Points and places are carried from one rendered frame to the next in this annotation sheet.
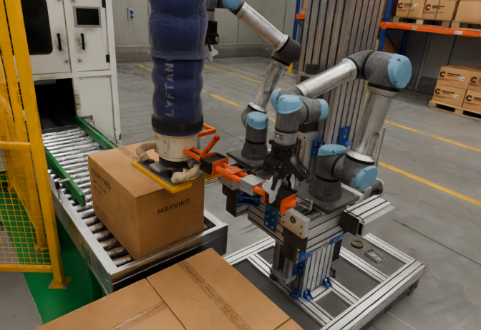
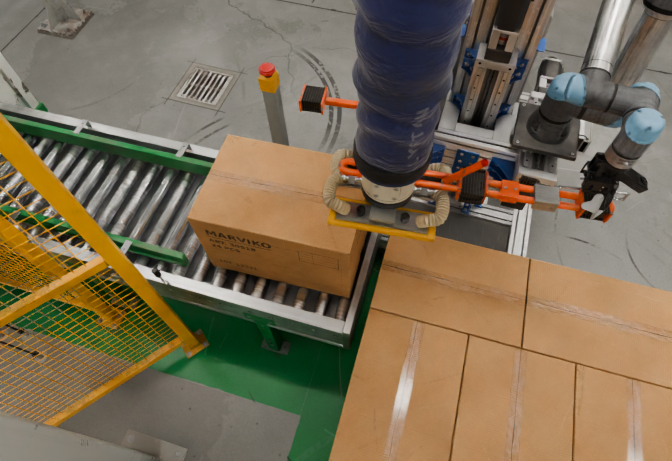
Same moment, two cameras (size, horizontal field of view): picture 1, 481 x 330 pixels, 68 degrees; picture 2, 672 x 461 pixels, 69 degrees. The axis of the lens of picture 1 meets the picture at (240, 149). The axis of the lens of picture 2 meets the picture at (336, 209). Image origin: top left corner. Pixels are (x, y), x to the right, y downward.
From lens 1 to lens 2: 133 cm
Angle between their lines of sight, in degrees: 41
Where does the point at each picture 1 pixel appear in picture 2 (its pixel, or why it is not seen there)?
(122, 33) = not seen: outside the picture
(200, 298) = (442, 293)
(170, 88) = (419, 136)
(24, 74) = (55, 189)
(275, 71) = not seen: outside the picture
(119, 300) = (375, 348)
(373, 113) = (655, 44)
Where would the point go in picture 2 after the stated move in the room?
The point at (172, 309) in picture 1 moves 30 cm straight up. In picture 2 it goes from (430, 322) to (443, 293)
